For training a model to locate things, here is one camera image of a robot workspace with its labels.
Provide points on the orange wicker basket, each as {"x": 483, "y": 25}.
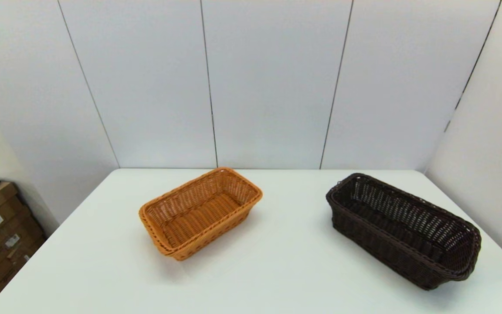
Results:
{"x": 198, "y": 218}

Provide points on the dark brown wicker basket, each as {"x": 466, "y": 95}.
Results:
{"x": 390, "y": 244}

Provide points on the labelled brown cardboard box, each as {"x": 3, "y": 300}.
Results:
{"x": 13, "y": 268}
{"x": 26, "y": 237}
{"x": 9, "y": 220}

